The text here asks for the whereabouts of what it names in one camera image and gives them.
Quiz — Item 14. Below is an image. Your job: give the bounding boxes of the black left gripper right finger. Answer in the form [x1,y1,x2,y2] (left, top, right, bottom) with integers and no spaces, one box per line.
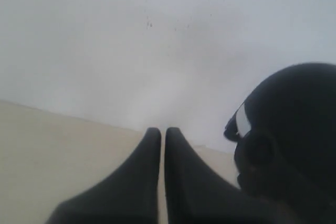
[164,127,283,224]

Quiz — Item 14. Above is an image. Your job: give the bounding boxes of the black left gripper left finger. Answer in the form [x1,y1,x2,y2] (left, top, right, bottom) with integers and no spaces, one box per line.
[47,127,161,224]

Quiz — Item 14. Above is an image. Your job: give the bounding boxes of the black helmet with visor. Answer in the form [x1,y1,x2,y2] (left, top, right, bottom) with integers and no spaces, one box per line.
[224,63,335,223]

